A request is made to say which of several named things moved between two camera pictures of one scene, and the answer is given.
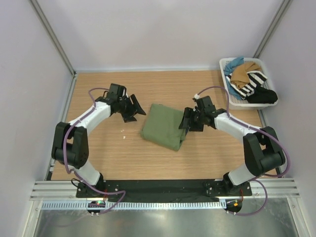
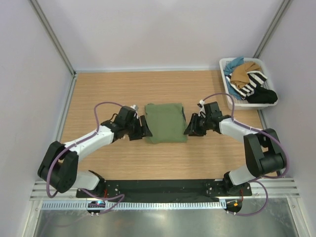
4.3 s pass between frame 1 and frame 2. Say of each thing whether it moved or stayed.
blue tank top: stayed
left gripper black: moved
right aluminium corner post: stayed
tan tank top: stayed
